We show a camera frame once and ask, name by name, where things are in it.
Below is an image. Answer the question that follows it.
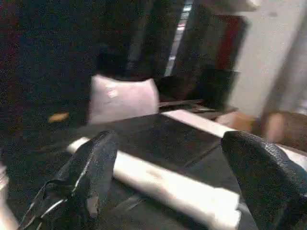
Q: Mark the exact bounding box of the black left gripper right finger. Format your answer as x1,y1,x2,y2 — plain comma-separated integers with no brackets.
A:
222,130,307,230

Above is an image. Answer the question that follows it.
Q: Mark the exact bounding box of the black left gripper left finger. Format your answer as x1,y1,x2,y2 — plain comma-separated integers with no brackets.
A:
19,130,120,230

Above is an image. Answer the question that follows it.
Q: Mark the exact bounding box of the tan cardboard box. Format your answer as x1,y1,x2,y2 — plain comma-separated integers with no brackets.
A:
217,112,256,134

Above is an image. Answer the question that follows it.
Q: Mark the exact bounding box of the grey cushion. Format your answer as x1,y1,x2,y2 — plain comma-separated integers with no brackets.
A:
88,74,159,124

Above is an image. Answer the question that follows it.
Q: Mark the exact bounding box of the black work mat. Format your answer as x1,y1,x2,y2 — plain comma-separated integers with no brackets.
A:
0,112,260,230

